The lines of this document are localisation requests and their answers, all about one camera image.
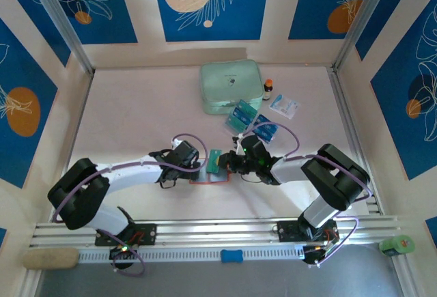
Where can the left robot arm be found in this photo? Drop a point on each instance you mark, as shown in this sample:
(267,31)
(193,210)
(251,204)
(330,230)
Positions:
(136,174)

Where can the white blue sachet packet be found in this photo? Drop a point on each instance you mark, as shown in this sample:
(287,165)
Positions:
(285,106)

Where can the blue wipe packet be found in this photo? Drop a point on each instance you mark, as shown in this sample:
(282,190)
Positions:
(265,134)
(243,115)
(268,119)

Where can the teal credit card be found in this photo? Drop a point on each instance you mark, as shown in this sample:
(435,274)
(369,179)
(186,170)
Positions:
(236,124)
(248,106)

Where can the aluminium frame post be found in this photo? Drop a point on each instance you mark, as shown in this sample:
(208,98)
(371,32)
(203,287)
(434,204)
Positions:
(364,17)
(59,17)

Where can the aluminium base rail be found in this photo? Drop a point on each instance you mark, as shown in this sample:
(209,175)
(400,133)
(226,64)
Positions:
(211,230)

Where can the green cylinder roll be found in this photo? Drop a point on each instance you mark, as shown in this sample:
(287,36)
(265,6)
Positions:
(397,245)

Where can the blue bone-shaped block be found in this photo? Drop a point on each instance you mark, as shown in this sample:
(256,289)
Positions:
(231,256)

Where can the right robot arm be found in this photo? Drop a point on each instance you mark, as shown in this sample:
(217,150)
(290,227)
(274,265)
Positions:
(290,170)

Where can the blue wipe packet right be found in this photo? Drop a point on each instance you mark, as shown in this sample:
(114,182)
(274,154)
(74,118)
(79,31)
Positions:
(268,119)
(265,134)

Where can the black connector board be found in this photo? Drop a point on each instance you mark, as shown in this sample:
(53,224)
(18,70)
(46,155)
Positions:
(312,257)
(121,259)

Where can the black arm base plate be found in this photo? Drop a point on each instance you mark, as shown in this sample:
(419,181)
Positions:
(286,230)
(148,233)

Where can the grey metal panel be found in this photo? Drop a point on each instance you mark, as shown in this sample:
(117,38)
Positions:
(239,280)

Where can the aluminium side rail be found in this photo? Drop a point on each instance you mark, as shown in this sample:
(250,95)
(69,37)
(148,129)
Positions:
(78,123)
(351,123)

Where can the green credit card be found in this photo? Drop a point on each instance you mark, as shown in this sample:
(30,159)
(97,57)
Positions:
(213,162)

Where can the mint green zip pouch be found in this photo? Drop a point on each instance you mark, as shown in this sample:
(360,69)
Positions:
(225,82)

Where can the beige sponge block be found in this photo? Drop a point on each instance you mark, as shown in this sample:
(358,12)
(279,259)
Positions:
(51,258)

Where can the small brown bottle orange cap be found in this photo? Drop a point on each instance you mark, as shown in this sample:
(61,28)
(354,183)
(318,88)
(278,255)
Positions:
(267,90)

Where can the blue wipe packet left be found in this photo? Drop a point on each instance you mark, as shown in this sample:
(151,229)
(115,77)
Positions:
(243,115)

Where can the orange card holder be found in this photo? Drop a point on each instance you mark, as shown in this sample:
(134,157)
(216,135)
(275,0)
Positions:
(215,178)

